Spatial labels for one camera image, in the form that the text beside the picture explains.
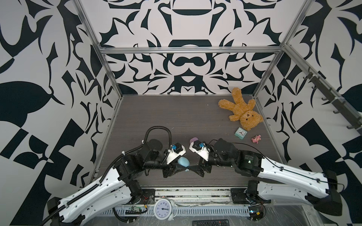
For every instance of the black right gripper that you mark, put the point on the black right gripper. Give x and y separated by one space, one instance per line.
197 168

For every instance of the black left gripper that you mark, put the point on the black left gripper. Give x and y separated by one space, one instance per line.
172 168

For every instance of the purple earbud charging case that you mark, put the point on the purple earbud charging case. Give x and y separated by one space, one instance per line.
193 140

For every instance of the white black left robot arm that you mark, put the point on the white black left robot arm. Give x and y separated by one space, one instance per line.
118 185

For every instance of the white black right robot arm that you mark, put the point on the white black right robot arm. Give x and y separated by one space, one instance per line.
316 189

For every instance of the small teal alarm clock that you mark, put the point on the small teal alarm clock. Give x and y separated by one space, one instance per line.
240 133

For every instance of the small pink toy figure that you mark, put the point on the small pink toy figure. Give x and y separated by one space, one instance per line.
256 139

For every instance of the brown teddy bear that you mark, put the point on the brown teddy bear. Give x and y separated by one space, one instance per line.
242 111

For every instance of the white round alarm clock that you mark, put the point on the white round alarm clock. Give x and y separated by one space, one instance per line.
165 209

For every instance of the green circuit board left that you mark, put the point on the green circuit board left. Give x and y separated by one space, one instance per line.
136 211

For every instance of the black electronics box right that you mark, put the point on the black electronics box right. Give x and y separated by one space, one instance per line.
256 213

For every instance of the black remote control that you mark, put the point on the black remote control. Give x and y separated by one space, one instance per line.
213 222

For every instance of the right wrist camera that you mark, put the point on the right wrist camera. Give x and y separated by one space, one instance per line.
201 149

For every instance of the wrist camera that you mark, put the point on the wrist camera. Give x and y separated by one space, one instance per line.
174 152
201 149

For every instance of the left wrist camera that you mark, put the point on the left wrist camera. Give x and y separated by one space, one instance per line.
174 152

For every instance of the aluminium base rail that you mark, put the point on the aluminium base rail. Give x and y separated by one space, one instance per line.
203 195

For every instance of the white slotted cable duct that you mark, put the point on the white slotted cable duct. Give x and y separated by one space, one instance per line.
183 211

